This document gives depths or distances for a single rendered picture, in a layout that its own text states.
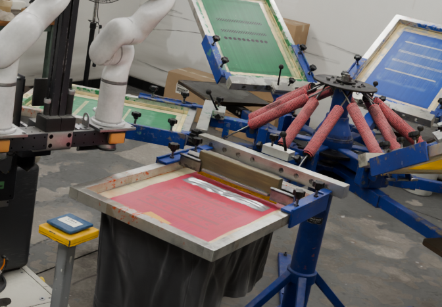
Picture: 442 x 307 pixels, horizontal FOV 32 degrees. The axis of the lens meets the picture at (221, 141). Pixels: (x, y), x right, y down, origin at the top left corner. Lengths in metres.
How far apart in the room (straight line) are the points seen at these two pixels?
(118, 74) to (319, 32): 4.64
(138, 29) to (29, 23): 0.42
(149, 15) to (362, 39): 4.59
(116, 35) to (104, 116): 0.33
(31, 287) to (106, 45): 1.24
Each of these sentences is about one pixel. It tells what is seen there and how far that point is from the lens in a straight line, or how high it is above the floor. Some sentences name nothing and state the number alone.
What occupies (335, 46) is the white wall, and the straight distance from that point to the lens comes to 7.15.
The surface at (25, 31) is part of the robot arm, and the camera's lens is 2.38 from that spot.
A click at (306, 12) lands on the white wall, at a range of 7.27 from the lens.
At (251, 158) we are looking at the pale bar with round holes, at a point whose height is 1.02.
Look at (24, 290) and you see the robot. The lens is 3.38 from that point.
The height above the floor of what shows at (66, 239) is 0.95.
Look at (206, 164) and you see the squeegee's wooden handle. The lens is 2.92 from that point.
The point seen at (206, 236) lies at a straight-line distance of 2.43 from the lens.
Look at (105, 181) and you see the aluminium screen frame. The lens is 2.65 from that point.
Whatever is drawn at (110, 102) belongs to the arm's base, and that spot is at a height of 1.22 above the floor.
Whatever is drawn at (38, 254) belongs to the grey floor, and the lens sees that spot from 4.32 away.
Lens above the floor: 1.91
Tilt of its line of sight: 16 degrees down
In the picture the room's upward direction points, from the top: 11 degrees clockwise
